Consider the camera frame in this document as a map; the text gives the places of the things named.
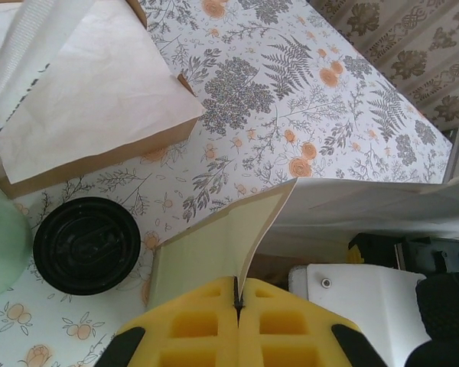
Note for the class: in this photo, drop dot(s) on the white landscape print paper bag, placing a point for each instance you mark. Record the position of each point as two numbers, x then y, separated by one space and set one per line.
222 237

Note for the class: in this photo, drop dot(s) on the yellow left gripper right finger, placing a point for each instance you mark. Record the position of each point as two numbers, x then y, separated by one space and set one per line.
287 329

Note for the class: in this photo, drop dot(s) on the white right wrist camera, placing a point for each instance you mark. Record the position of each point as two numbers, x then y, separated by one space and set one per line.
359 306

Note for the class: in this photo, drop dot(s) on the green paper cup black lid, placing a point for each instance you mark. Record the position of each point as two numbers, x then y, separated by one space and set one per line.
86 244

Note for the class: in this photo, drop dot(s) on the white paper napkin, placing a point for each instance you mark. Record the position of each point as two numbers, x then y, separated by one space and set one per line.
99 84

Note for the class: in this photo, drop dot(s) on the mint green cup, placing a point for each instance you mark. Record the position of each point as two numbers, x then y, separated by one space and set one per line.
4 237

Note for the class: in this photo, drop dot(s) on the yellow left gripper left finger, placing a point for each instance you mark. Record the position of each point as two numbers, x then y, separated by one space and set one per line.
199 329

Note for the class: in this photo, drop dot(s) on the brown cardboard box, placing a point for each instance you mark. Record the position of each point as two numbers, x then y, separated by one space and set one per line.
99 164

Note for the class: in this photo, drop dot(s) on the floral patterned table cover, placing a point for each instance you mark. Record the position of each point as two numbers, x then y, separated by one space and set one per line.
290 114

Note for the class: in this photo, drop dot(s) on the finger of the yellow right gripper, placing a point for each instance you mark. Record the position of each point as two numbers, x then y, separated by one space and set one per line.
356 255

